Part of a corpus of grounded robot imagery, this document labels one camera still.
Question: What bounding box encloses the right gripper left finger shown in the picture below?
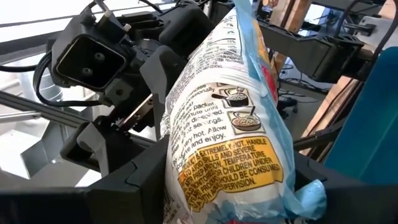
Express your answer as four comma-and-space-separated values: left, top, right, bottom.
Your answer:
86, 135, 171, 224

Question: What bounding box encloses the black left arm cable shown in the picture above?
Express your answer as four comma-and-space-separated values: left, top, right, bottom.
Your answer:
0, 51, 106, 108

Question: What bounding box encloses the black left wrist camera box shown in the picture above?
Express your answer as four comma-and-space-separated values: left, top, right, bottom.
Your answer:
50, 33, 129, 93

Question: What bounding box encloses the black table frame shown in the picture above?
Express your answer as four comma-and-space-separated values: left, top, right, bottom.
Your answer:
292, 119, 346, 153

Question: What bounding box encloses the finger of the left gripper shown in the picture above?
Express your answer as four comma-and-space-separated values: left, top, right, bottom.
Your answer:
139, 45, 189, 105
60, 116, 139, 180

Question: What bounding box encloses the grey aluminium frame rail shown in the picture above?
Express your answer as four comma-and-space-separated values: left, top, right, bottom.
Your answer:
0, 90, 156, 147

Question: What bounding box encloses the dark teal plastic tray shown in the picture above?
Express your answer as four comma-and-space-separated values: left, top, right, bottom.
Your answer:
323, 46, 398, 185

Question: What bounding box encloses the blue ramen packet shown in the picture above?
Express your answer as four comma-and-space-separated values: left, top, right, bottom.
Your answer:
160, 0, 328, 224

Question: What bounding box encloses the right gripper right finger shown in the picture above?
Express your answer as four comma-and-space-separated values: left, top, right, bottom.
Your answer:
294, 151, 374, 224

